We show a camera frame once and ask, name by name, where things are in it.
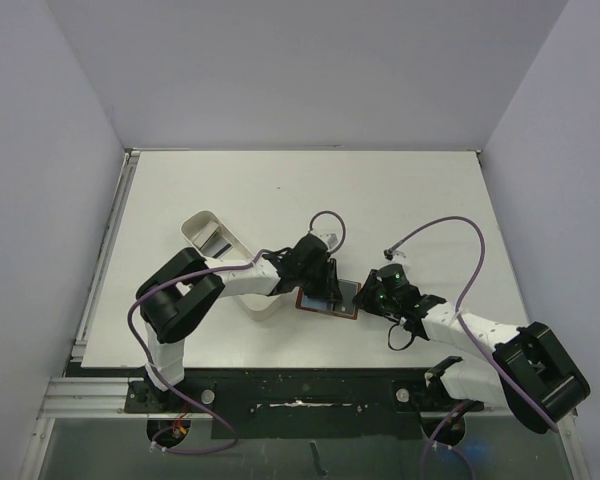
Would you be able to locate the aluminium rail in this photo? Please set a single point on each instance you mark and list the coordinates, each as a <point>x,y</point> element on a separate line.
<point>129,166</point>
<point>80,397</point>

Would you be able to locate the striped card in tray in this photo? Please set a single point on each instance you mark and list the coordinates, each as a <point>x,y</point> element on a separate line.
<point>210,241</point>

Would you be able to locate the white oblong plastic tray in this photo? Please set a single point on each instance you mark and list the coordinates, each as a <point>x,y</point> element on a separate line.
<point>256,307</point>

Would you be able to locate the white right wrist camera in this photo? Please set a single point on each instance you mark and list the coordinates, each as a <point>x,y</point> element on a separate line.
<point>396,256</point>

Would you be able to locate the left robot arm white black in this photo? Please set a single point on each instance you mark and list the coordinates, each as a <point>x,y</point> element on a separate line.
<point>174,301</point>

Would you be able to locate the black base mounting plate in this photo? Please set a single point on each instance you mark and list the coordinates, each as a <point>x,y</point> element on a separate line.
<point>413,424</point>

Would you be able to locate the aluminium left side rail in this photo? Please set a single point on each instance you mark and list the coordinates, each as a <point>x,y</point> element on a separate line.
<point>129,166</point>

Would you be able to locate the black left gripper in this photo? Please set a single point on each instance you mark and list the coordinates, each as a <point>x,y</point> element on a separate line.
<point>329,288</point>

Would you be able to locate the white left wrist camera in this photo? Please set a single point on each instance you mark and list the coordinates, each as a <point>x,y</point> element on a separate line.
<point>331,240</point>

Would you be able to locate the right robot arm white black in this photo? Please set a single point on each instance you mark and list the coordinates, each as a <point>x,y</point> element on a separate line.
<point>525,369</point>

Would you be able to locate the aluminium front rail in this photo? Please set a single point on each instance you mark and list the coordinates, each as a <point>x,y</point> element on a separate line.
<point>80,397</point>

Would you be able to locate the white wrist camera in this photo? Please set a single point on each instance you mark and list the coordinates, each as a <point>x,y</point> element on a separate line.
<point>396,256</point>
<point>331,240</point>

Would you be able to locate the brown leather card holder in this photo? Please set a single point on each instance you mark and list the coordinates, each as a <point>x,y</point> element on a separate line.
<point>318,306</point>

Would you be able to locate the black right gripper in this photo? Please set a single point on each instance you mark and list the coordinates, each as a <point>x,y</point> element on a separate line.
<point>370,291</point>

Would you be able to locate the grey credit card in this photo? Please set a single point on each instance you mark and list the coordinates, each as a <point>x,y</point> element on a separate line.
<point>346,307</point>

